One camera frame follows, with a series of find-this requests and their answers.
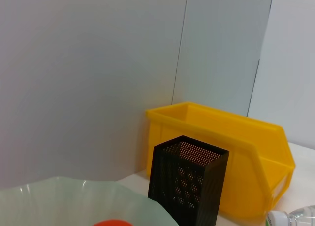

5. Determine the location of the yellow plastic bin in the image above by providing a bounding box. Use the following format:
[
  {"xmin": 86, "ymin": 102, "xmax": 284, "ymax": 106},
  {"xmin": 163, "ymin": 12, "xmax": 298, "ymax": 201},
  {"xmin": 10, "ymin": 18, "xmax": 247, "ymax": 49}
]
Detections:
[{"xmin": 145, "ymin": 101, "xmax": 296, "ymax": 218}]

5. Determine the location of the red tomato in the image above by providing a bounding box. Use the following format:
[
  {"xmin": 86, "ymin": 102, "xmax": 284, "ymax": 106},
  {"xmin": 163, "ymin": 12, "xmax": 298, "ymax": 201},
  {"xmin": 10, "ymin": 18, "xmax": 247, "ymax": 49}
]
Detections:
[{"xmin": 92, "ymin": 219, "xmax": 133, "ymax": 226}]

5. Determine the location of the clear green-label water bottle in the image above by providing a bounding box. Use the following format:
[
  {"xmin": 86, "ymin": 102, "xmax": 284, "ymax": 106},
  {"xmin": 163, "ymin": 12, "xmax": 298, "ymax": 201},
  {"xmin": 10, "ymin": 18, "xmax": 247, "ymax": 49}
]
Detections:
[{"xmin": 265, "ymin": 205, "xmax": 315, "ymax": 226}]

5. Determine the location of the pale green wavy fruit plate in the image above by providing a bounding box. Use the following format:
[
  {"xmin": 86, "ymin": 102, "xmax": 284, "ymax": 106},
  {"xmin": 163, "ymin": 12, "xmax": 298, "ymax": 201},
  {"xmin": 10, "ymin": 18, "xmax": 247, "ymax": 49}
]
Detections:
[{"xmin": 0, "ymin": 176, "xmax": 180, "ymax": 226}]

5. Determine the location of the black mesh pen holder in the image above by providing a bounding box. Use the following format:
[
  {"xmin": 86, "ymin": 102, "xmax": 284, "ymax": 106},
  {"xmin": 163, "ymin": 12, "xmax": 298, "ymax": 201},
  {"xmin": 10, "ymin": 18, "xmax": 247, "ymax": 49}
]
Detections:
[{"xmin": 147, "ymin": 135, "xmax": 230, "ymax": 226}]

